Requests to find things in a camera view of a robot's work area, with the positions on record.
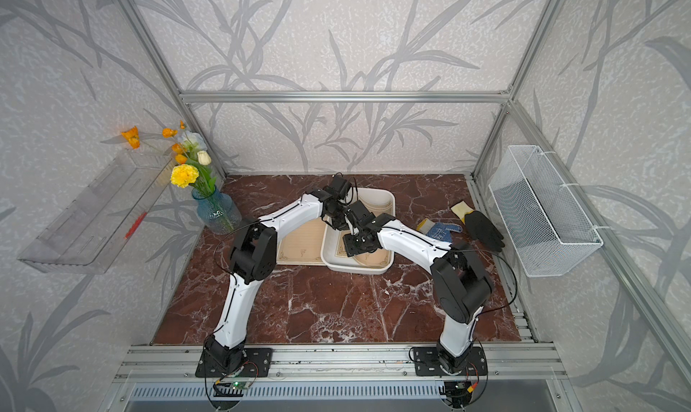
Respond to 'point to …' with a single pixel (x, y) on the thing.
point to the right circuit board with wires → (456, 393)
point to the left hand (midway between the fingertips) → (363, 224)
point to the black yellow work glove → (479, 228)
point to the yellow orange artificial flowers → (193, 162)
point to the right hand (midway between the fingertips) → (351, 245)
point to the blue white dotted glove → (443, 232)
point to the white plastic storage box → (334, 256)
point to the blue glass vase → (217, 210)
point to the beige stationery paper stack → (381, 257)
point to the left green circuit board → (234, 389)
